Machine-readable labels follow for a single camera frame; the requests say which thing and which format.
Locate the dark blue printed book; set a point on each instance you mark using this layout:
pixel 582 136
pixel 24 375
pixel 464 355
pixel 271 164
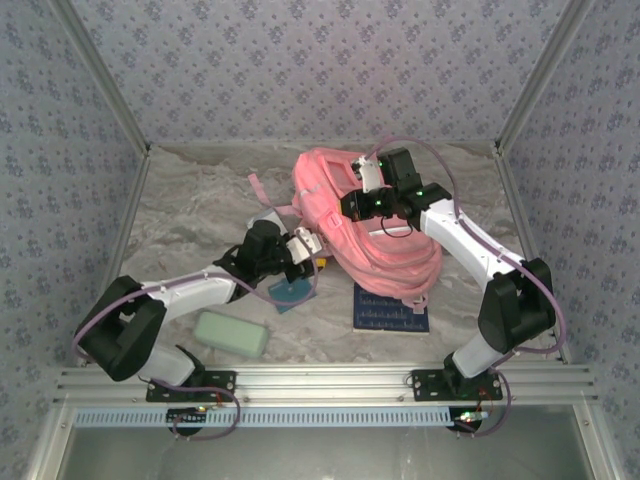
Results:
pixel 390 315

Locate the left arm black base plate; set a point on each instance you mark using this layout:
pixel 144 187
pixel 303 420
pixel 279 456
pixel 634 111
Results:
pixel 220 380

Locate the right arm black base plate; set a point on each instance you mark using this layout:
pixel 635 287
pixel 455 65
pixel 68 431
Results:
pixel 425 385

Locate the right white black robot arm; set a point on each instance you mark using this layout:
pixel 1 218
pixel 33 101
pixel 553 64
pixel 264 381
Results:
pixel 465 250

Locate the black controller board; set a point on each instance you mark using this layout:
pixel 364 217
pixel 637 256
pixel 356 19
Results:
pixel 187 417
pixel 470 420

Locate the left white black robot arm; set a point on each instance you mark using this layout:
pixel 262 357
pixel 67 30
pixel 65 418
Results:
pixel 200 296

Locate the aluminium table side rail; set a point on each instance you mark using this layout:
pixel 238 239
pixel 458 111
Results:
pixel 118 250
pixel 515 200

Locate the left black controller board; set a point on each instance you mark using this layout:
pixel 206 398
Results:
pixel 187 417

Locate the aluminium frame post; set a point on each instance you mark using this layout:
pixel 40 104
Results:
pixel 107 80
pixel 539 80

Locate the green pencil case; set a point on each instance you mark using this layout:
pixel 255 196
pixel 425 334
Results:
pixel 230 334

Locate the teal grid-paper notebook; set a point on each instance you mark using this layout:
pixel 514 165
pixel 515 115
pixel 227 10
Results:
pixel 292 298

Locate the right black controller board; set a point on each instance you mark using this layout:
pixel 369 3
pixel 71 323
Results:
pixel 470 420

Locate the grey metal sheet panel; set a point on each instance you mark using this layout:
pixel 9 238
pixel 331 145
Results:
pixel 325 455

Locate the aluminium mounting rail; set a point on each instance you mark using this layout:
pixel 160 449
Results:
pixel 325 382

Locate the pink backpack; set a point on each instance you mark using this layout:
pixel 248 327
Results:
pixel 380 260

